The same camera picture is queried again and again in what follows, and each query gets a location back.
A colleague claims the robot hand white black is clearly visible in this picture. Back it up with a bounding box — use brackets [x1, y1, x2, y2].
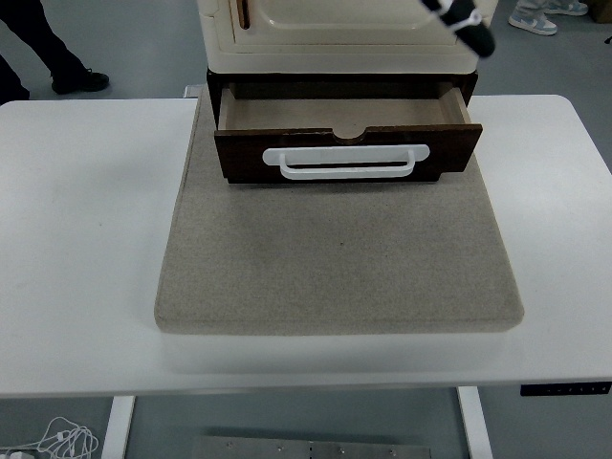
[420, 0, 497, 59]

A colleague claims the white drawer handle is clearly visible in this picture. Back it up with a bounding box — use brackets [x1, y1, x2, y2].
[262, 144, 431, 183]

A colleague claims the dark wooden drawer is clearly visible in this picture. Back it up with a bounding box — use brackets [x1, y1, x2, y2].
[213, 80, 484, 185]

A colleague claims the cream cabinet door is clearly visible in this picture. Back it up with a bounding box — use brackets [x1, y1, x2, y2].
[231, 0, 469, 45]

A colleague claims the cream plastic cabinet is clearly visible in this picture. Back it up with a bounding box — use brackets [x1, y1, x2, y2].
[198, 0, 498, 76]

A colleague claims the cardboard box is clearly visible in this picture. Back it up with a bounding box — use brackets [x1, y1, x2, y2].
[586, 0, 612, 24]

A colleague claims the beige felt mat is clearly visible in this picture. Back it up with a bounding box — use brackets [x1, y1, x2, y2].
[153, 85, 526, 336]

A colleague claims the black table control panel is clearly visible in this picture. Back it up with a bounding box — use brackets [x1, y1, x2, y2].
[519, 381, 612, 398]

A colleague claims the white table leg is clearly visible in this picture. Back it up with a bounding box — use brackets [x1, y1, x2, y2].
[456, 385, 494, 459]
[99, 396, 138, 459]

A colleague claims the person's leg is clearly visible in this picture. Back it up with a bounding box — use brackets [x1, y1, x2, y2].
[0, 0, 111, 96]

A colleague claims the grey metal plate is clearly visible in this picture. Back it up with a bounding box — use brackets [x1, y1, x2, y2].
[190, 435, 433, 459]

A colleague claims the white cable bundle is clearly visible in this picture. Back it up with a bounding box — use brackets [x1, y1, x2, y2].
[0, 416, 100, 459]

